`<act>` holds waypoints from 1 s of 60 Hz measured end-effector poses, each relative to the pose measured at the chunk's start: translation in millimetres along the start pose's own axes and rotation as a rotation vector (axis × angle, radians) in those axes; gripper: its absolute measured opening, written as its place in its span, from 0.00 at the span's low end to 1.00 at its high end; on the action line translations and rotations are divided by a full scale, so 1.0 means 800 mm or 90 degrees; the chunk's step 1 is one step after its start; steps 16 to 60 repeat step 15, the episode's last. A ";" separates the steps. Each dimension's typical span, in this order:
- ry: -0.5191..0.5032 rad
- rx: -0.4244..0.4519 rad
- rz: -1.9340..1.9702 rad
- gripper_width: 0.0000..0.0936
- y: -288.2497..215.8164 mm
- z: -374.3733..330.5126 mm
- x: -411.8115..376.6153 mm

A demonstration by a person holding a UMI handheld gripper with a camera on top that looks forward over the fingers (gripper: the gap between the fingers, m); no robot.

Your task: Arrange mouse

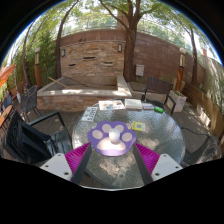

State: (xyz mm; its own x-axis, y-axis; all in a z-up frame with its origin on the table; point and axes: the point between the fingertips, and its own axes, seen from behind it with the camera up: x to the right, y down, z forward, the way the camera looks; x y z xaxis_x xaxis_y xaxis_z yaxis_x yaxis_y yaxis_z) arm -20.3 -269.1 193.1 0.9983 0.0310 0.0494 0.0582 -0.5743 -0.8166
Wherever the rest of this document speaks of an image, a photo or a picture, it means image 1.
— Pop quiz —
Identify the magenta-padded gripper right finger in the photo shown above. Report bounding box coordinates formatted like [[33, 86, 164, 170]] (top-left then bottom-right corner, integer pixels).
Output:
[[133, 142, 185, 186]]

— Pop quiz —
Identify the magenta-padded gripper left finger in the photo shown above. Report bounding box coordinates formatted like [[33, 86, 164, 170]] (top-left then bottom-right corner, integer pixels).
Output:
[[39, 142, 93, 186]]

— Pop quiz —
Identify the white computer mouse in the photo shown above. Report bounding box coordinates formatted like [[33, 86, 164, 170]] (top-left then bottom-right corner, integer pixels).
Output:
[[108, 128, 122, 144]]

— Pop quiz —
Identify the purple paw-shaped mouse pad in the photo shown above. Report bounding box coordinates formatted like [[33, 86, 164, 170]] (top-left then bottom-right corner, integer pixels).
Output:
[[87, 120, 138, 158]]

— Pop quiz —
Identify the black metal armchair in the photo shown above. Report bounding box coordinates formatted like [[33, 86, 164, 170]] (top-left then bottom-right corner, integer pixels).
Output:
[[181, 125, 224, 167]]

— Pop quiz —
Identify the black slatted armchair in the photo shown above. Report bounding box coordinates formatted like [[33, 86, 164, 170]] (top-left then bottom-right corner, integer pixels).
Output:
[[0, 109, 74, 165]]

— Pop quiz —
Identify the yellow square card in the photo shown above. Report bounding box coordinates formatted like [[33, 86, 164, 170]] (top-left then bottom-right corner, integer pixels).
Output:
[[131, 120, 147, 133]]

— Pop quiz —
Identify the black-and-white printed card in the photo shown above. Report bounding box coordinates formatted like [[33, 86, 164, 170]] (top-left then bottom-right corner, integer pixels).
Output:
[[81, 106, 99, 123]]

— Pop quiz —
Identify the small blue-white book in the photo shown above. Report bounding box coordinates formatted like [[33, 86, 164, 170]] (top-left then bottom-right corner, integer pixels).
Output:
[[142, 102, 155, 111]]

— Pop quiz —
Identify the long white planter box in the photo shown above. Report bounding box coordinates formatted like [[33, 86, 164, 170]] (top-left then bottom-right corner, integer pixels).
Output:
[[196, 103, 213, 128]]

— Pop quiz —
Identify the white square planter box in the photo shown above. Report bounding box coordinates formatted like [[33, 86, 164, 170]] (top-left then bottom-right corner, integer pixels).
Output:
[[168, 89, 188, 113]]

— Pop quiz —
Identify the black mesh chair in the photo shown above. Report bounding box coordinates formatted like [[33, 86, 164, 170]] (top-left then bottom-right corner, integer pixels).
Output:
[[19, 84, 44, 124]]

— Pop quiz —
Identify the raised stone bed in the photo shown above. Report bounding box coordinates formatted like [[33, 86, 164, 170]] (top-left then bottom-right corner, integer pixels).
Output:
[[36, 74, 134, 113]]

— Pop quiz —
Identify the wooden slat fence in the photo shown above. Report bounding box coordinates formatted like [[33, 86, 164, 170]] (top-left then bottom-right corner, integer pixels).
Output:
[[183, 83, 224, 138]]

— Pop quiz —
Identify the dark wooden slatted chair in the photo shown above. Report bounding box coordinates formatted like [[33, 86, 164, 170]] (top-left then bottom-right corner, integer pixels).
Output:
[[141, 76, 178, 116]]

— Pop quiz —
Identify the wooden plank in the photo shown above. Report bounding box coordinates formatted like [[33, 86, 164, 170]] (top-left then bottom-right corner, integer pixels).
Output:
[[47, 76, 69, 90]]

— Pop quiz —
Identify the orange parasol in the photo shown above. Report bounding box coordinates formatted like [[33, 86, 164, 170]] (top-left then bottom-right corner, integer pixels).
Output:
[[0, 64, 17, 89]]

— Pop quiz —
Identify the thin leaning tree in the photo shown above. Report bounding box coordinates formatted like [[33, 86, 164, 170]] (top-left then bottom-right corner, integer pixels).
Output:
[[186, 24, 199, 87], [54, 0, 81, 80]]

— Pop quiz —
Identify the large forked tree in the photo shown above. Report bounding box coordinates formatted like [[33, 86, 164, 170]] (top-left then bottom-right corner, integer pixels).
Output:
[[99, 0, 158, 83]]

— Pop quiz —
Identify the wooden post lamp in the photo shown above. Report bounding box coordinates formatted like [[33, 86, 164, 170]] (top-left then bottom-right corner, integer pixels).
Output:
[[33, 46, 43, 88], [178, 47, 187, 92]]

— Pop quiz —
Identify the grey wall box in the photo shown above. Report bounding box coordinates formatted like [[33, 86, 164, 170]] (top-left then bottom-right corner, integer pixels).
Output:
[[135, 64, 145, 77]]

